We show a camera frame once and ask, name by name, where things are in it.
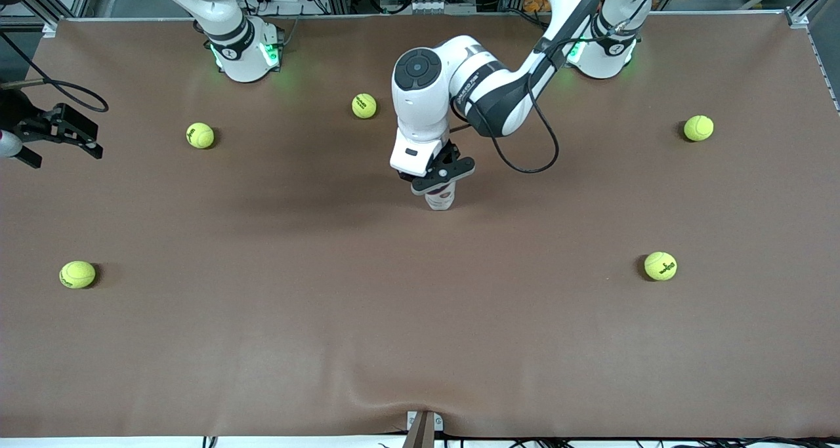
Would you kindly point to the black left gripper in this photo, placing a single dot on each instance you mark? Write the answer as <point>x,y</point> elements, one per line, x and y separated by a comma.
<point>405,176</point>

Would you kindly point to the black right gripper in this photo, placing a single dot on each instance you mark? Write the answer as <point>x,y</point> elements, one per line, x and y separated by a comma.
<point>18,111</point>

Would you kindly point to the white blue tennis ball can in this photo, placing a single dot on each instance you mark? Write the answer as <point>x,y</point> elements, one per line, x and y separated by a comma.
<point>440,200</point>

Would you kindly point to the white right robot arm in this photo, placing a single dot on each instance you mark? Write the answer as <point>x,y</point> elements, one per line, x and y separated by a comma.
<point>239,54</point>

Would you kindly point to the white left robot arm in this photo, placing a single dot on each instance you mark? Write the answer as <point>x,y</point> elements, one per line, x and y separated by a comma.
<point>420,107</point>

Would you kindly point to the yellow tennis ball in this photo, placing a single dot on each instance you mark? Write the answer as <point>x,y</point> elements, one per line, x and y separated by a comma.
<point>77,274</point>
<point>660,265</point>
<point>698,128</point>
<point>200,135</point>
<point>364,105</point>

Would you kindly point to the white terminal strip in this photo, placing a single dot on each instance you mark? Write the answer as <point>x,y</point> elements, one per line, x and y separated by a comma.
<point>440,6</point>

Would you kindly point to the brown table cover mat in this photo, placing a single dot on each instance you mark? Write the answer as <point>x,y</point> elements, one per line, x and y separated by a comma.
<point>420,343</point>

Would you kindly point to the orange snack packets pile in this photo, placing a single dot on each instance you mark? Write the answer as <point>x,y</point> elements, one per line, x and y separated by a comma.
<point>533,2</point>

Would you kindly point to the grey metal mounting plate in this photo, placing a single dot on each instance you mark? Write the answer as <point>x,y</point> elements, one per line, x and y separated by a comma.
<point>438,422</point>

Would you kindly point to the brown camera mount pole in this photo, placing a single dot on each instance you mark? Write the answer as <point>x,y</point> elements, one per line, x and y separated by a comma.
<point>420,435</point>

